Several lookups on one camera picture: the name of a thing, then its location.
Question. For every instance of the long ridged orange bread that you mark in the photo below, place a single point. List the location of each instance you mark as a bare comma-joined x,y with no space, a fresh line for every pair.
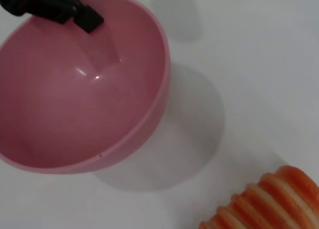
274,204

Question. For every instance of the pink plastic bowl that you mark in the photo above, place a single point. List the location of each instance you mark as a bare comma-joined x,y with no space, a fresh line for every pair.
74,101

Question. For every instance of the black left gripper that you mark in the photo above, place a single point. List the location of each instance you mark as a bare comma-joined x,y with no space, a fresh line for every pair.
30,0

